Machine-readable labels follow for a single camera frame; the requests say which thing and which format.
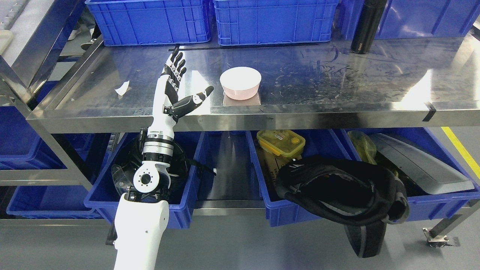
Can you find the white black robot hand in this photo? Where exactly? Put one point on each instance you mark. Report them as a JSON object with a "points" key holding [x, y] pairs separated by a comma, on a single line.
{"points": [[167, 105]]}

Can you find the pink bowl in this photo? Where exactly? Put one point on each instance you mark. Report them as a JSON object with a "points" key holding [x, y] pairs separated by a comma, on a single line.
{"points": [[240, 83]]}

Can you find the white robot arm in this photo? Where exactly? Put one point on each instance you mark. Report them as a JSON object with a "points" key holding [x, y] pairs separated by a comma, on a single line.
{"points": [[140, 225]]}

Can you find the blue crate top middle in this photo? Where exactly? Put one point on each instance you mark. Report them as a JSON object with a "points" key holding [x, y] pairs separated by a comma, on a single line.
{"points": [[268, 22]]}

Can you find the blue crate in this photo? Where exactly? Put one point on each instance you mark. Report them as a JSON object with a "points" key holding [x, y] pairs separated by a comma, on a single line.
{"points": [[152, 22], [268, 22], [427, 19]]}

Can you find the blue bin lower middle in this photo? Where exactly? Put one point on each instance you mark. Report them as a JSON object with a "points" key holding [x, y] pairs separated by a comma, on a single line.
{"points": [[328, 143]]}

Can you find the blue bin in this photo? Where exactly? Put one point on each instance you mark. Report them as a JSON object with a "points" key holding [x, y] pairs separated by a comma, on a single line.
{"points": [[104, 197], [21, 148], [328, 143], [423, 205]]}

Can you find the white paper scrap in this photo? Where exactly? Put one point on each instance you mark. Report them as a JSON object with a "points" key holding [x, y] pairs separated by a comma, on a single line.
{"points": [[123, 88]]}

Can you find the black helmet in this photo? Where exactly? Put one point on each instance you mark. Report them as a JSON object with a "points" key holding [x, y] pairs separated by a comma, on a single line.
{"points": [[129, 161]]}

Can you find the blue crate top left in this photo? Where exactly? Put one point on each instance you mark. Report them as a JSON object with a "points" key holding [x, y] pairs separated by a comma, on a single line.
{"points": [[152, 22]]}

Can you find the blue bin lower left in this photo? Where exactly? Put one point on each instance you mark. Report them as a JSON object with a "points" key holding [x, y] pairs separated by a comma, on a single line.
{"points": [[104, 197]]}

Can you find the steel rack left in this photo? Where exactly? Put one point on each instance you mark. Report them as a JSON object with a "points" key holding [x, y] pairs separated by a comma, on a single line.
{"points": [[39, 37]]}

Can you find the yellow lunch box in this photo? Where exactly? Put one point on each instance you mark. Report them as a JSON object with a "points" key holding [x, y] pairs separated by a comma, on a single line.
{"points": [[285, 143]]}

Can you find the blue bin far left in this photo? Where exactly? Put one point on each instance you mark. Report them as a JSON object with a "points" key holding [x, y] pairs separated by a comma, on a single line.
{"points": [[21, 148]]}

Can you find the yellow green bag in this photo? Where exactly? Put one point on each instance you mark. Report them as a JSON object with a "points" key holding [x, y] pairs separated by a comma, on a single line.
{"points": [[364, 146]]}

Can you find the black backpack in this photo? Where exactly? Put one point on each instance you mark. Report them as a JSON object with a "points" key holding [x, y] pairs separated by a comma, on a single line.
{"points": [[363, 197]]}

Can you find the black thermos bottle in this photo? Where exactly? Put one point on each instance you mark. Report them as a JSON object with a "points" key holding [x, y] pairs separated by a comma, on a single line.
{"points": [[369, 20]]}

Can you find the blue crate top right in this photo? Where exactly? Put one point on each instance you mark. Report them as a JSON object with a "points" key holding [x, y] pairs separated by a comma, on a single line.
{"points": [[427, 19]]}

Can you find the grey plastic panel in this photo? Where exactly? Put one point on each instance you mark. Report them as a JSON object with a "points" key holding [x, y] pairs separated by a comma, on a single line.
{"points": [[429, 173]]}

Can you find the blue bin lower right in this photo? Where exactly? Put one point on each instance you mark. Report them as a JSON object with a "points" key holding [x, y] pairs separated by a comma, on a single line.
{"points": [[423, 205]]}

